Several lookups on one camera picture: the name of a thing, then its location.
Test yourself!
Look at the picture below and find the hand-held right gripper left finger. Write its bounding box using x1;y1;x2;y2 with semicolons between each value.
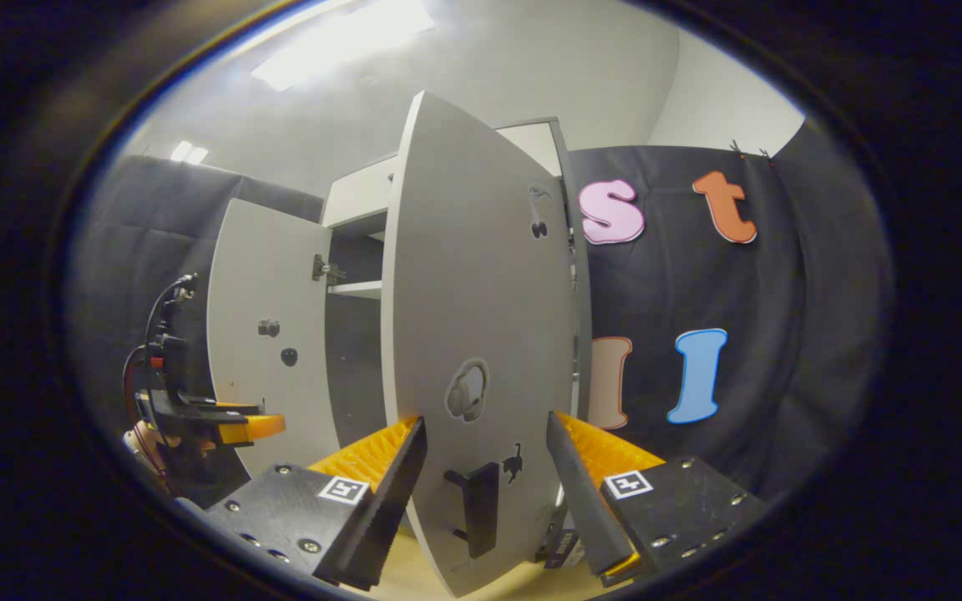
201;416;428;592

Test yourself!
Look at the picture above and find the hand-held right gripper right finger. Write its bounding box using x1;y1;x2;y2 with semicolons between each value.
546;411;770;587

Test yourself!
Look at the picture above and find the white shoe cabinet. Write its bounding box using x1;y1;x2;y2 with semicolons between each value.
320;117;582;435

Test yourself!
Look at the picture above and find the white shoe cabinet door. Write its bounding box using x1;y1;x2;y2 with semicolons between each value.
381;90;590;598
207;198;340;481

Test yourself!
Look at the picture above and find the black backdrop cloth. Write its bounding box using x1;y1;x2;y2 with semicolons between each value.
68;121;895;502

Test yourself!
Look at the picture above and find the red cable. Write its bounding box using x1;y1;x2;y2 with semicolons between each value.
120;344;166;493

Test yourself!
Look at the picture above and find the black cable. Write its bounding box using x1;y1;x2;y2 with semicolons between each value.
144;274;198;351

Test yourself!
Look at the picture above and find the black door handle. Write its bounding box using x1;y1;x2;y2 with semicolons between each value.
444;462;500;560

